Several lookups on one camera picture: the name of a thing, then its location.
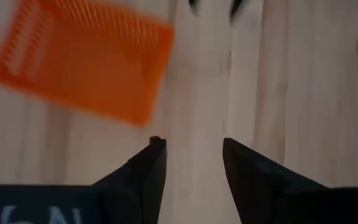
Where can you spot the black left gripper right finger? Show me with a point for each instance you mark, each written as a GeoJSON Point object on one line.
{"type": "Point", "coordinates": [259, 193]}

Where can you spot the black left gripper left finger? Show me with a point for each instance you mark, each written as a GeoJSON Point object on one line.
{"type": "Point", "coordinates": [135, 193]}

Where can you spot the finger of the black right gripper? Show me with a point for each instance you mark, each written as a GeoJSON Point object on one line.
{"type": "Point", "coordinates": [193, 6]}
{"type": "Point", "coordinates": [236, 9]}

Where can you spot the orange plastic basket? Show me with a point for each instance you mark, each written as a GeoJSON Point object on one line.
{"type": "Point", "coordinates": [89, 62]}

